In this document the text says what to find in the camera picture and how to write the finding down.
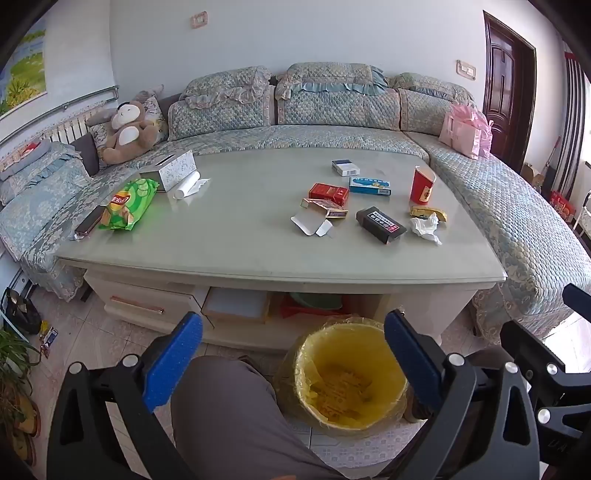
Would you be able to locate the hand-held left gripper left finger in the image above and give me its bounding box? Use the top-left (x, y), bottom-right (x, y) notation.
top-left (46, 312), bottom-right (204, 480)

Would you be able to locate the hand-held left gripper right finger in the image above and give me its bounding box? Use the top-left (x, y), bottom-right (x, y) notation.
top-left (379, 308), bottom-right (542, 480)

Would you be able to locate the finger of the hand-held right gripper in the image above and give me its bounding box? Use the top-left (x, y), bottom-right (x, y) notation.
top-left (562, 283), bottom-right (591, 320)
top-left (501, 319), bottom-right (591, 404)

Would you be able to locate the yellow lined trash bin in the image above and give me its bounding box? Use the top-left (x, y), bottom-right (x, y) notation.
top-left (276, 314), bottom-right (417, 433)

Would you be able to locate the white tissue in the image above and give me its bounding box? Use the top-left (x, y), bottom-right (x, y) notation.
top-left (409, 213), bottom-right (443, 246)

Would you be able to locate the black box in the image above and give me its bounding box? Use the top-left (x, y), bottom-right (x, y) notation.
top-left (355, 206), bottom-right (408, 245)

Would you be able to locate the gold snack bar wrapper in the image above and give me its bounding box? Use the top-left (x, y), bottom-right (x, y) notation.
top-left (410, 206), bottom-right (449, 228)

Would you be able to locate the carton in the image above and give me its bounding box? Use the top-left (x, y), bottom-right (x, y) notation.
top-left (290, 198), bottom-right (348, 238)

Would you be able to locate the red paper cup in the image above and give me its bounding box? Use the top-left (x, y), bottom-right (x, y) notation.
top-left (409, 165), bottom-right (437, 206)

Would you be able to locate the blue medicine box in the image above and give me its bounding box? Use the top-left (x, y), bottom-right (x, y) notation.
top-left (348, 175), bottom-right (393, 195)

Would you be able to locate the red cigarette box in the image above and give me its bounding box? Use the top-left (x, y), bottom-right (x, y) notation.
top-left (308, 183), bottom-right (350, 208)

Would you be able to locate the beige coffee table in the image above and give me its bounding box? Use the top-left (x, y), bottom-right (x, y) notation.
top-left (54, 151), bottom-right (508, 355)

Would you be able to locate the person's grey trouser leg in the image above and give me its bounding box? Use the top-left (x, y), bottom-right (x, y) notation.
top-left (170, 354), bottom-right (372, 480)

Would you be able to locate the white flat box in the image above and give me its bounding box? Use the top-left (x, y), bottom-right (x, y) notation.
top-left (201, 287), bottom-right (271, 330)

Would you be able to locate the green bowl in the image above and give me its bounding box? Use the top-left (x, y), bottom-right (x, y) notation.
top-left (290, 291), bottom-right (345, 308)

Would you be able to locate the red plastic basket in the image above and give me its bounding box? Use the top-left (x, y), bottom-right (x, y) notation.
top-left (281, 292), bottom-right (357, 320)

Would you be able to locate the cardboard box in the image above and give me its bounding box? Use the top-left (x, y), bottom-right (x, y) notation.
top-left (521, 163), bottom-right (546, 190)

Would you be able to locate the black bag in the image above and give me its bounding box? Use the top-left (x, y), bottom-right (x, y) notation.
top-left (2, 288), bottom-right (43, 334)

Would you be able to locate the potted plant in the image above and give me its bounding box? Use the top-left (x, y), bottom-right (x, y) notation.
top-left (0, 329), bottom-right (45, 468)

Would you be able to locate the green chips bag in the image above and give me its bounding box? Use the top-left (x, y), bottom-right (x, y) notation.
top-left (98, 178), bottom-right (160, 232)

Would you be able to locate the black smartphone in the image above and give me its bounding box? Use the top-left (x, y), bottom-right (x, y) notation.
top-left (74, 205), bottom-right (108, 236)

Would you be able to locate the striped curtain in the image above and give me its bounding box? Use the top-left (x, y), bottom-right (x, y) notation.
top-left (551, 50), bottom-right (591, 195)

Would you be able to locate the white paper roll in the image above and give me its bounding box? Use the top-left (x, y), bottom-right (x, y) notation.
top-left (172, 170), bottom-right (211, 200)

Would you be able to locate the patterned tissue box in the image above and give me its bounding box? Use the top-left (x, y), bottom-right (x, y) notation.
top-left (139, 150), bottom-right (197, 191)

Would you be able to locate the pink gift bag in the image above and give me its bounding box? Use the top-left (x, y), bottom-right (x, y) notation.
top-left (438, 103), bottom-right (494, 160)

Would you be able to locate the dark brown door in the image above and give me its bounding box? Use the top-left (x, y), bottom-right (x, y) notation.
top-left (483, 10), bottom-right (538, 174)

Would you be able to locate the grey cushion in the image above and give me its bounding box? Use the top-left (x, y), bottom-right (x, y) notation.
top-left (69, 133), bottom-right (101, 177)

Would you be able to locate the blue ruffled side pillow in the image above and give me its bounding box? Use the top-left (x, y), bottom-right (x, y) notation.
top-left (0, 141), bottom-right (94, 207)

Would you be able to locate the brown plush bear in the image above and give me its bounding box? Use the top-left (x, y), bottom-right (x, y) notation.
top-left (100, 100), bottom-right (160, 165)

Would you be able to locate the quilted blue sofa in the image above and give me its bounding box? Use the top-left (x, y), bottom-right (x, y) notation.
top-left (0, 64), bottom-right (591, 352)

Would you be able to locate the white radiator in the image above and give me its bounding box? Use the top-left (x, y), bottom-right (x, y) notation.
top-left (46, 114), bottom-right (89, 145)

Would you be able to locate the plain quilted sofa pillow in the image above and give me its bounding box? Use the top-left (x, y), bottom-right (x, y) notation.
top-left (389, 72), bottom-right (476, 105)

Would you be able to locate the grey plush rabbit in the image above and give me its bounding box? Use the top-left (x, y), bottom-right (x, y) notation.
top-left (133, 84), bottom-right (165, 105)

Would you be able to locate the lace ruffled sofa pillow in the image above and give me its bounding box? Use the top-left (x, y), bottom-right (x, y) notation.
top-left (179, 66), bottom-right (274, 110)

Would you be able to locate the blue ruffled sofa pillow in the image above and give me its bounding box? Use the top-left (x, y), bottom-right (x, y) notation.
top-left (275, 63), bottom-right (389, 100)

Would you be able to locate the wall poster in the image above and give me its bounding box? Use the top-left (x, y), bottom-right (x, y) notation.
top-left (0, 23), bottom-right (49, 117)

